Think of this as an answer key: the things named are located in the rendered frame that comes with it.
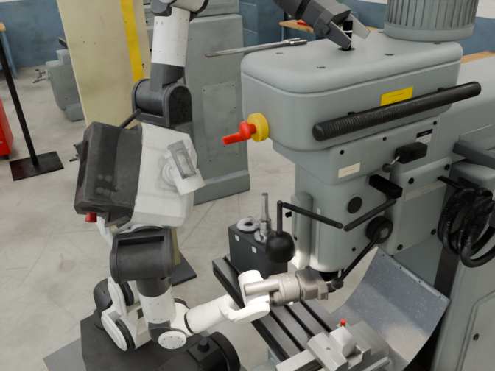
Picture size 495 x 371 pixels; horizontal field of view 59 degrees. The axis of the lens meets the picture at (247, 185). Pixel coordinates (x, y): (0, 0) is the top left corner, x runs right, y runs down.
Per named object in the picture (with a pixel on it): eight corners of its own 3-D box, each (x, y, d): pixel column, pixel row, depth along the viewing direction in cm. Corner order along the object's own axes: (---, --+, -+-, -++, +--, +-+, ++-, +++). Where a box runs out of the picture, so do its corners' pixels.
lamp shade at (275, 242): (258, 255, 107) (258, 235, 104) (276, 241, 112) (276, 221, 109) (283, 267, 103) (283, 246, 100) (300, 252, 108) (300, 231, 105)
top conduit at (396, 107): (322, 144, 81) (323, 126, 80) (309, 137, 84) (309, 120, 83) (479, 98, 100) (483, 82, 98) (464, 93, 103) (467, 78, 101)
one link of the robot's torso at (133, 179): (54, 240, 125) (82, 230, 96) (71, 127, 133) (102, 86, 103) (154, 249, 140) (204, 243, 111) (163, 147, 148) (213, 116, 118)
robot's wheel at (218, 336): (206, 358, 206) (202, 328, 196) (215, 352, 208) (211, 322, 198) (233, 386, 192) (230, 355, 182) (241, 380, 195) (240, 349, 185)
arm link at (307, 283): (329, 283, 121) (288, 292, 118) (327, 309, 126) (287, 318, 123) (311, 255, 131) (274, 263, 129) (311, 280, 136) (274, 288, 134)
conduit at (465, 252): (460, 282, 109) (479, 212, 99) (409, 247, 121) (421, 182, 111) (506, 256, 117) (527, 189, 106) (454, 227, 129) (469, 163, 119)
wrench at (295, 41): (209, 59, 93) (209, 55, 92) (202, 55, 96) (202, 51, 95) (306, 43, 102) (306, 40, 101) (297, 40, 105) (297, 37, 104)
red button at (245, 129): (246, 143, 91) (245, 125, 89) (236, 137, 94) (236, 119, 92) (260, 140, 92) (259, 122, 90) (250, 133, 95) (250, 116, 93)
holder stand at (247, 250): (265, 291, 168) (264, 249, 159) (230, 263, 183) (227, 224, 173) (288, 276, 175) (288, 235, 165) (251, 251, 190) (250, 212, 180)
